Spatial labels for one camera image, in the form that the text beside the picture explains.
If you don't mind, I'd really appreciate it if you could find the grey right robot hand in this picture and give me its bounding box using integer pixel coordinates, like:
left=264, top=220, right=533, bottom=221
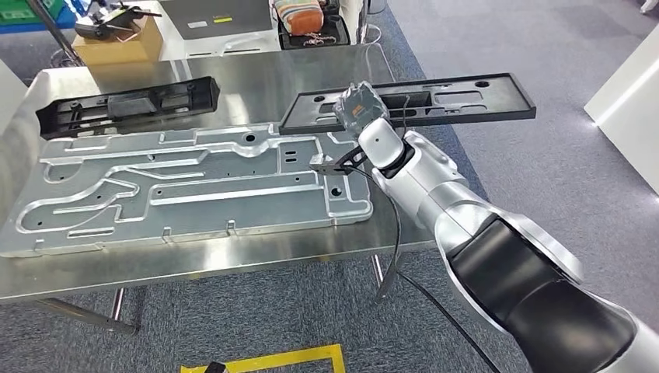
left=332, top=80, right=391, bottom=140

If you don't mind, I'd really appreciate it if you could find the black plastic plate frame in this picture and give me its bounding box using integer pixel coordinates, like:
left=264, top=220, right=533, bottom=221
left=278, top=72, right=537, bottom=137

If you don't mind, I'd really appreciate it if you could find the stainless steel workbench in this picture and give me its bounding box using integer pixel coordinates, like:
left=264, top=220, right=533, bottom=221
left=0, top=42, right=444, bottom=336

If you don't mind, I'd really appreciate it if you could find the long black plastic part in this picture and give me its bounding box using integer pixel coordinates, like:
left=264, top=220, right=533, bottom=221
left=34, top=75, right=221, bottom=141

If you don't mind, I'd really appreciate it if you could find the black plastic tray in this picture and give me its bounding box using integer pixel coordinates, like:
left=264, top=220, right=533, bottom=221
left=276, top=0, right=353, bottom=51

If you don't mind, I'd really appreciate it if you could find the striped pouch with brown base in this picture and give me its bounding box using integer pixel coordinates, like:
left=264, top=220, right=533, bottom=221
left=273, top=0, right=326, bottom=37

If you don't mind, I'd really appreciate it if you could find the white desk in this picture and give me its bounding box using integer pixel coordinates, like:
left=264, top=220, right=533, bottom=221
left=152, top=0, right=369, bottom=63

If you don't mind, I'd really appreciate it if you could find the stamped aluminium panel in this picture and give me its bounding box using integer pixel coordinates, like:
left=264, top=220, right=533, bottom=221
left=0, top=122, right=375, bottom=259

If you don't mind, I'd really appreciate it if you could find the brown cardboard box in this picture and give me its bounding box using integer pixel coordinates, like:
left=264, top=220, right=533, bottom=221
left=71, top=15, right=165, bottom=67

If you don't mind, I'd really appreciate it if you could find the white rectangular plinth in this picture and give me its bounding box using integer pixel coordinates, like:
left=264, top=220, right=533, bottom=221
left=584, top=23, right=659, bottom=197

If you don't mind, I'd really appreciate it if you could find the black remote controller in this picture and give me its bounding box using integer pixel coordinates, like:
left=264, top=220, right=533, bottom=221
left=74, top=1, right=163, bottom=42

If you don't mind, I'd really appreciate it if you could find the dark metal pole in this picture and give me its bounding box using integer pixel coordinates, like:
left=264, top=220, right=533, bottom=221
left=24, top=0, right=86, bottom=68

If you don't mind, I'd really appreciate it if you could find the green plastic crate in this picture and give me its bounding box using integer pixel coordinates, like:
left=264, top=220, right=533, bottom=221
left=0, top=0, right=65, bottom=26

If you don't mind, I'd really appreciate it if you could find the blue plastic tray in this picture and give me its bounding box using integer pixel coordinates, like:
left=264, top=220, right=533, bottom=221
left=0, top=5, right=78, bottom=35

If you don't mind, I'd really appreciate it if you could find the pale wrist camera on bracket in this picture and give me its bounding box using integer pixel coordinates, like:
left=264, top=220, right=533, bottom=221
left=309, top=146, right=369, bottom=177

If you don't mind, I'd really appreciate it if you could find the thin metal chain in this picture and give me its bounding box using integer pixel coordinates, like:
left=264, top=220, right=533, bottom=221
left=302, top=31, right=336, bottom=47

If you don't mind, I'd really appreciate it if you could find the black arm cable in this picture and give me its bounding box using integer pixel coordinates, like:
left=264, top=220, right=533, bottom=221
left=342, top=164, right=503, bottom=373

